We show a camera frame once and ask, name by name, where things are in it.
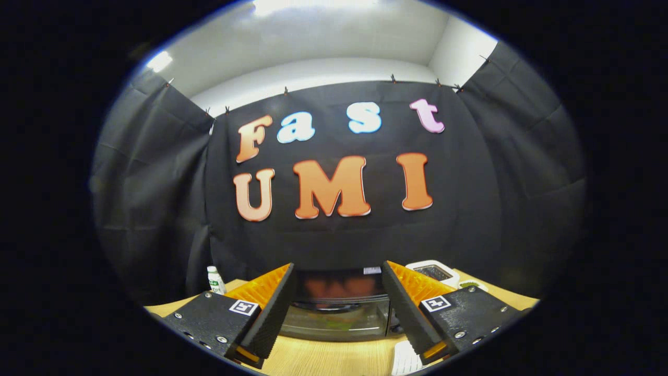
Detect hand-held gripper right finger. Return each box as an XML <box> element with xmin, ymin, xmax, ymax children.
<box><xmin>381</xmin><ymin>260</ymin><xmax>528</xmax><ymax>366</ymax></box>

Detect large ceiling light panel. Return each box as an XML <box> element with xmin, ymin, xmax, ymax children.
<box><xmin>253</xmin><ymin>0</ymin><xmax>379</xmax><ymax>16</ymax></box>

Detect black toaster oven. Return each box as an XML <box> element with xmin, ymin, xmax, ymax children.
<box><xmin>279</xmin><ymin>267</ymin><xmax>400</xmax><ymax>343</ymax></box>

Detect white square plate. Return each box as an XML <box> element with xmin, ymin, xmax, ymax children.
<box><xmin>391</xmin><ymin>340</ymin><xmax>423</xmax><ymax>376</ymax></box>

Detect small ceiling light panel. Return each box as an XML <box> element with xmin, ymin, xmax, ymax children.
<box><xmin>146</xmin><ymin>51</ymin><xmax>173</xmax><ymax>73</ymax></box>

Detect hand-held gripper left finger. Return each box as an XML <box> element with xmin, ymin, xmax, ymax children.
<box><xmin>157</xmin><ymin>263</ymin><xmax>296</xmax><ymax>370</ymax></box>

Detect white bread toaster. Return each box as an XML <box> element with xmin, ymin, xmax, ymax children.
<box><xmin>405</xmin><ymin>260</ymin><xmax>461</xmax><ymax>289</ymax></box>

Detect black backdrop cloth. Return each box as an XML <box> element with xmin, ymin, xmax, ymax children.
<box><xmin>90</xmin><ymin>41</ymin><xmax>588</xmax><ymax>306</ymax></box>

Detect white bottle with green label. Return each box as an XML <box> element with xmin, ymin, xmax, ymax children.
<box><xmin>207</xmin><ymin>266</ymin><xmax>227</xmax><ymax>296</ymax></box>

